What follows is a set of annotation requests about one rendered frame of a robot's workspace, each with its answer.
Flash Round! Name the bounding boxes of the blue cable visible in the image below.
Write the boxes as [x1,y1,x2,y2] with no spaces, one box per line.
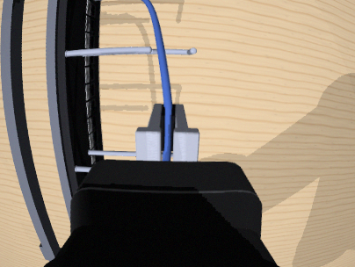
[142,0,173,161]

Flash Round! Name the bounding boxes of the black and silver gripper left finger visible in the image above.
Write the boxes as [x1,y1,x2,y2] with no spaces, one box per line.
[135,104,165,161]

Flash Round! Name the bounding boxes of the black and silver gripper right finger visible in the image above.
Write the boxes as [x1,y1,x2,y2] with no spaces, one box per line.
[171,104,199,162]

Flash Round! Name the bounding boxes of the dark grey metal rack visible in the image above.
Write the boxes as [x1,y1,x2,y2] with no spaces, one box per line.
[0,0,157,262]

